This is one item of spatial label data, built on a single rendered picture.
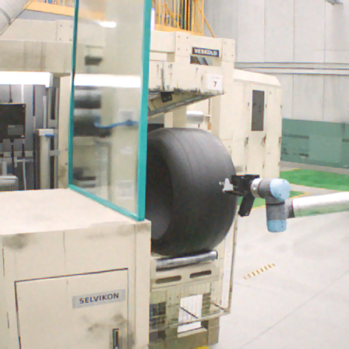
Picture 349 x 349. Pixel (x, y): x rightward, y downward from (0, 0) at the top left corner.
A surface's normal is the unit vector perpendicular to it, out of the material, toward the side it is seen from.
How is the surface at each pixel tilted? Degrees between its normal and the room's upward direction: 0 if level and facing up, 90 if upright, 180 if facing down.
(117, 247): 90
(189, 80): 90
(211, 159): 54
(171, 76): 90
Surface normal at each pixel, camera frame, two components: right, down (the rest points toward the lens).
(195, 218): 0.25, 0.35
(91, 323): 0.52, 0.14
